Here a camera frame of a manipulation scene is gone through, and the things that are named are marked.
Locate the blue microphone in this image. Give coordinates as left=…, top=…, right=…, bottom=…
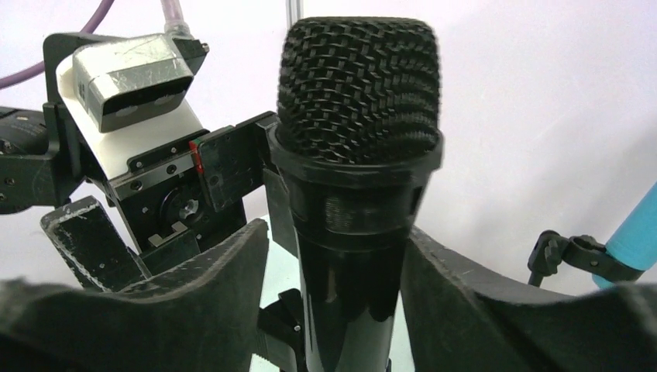
left=592, top=184, right=656, bottom=289

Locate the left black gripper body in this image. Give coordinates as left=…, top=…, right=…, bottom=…
left=84, top=129, right=235, bottom=262

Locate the small tripod clip stand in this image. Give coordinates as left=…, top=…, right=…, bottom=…
left=528, top=230, right=643, bottom=288

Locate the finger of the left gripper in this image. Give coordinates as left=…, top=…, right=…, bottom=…
left=197, top=112, right=298, bottom=257
left=40, top=196, right=151, bottom=292

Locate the black microphone orange end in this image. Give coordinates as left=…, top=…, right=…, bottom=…
left=270, top=16, right=443, bottom=371

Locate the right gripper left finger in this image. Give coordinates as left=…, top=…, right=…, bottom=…
left=1, top=219, right=269, bottom=371

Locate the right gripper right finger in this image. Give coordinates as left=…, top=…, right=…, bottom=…
left=401, top=228, right=656, bottom=371

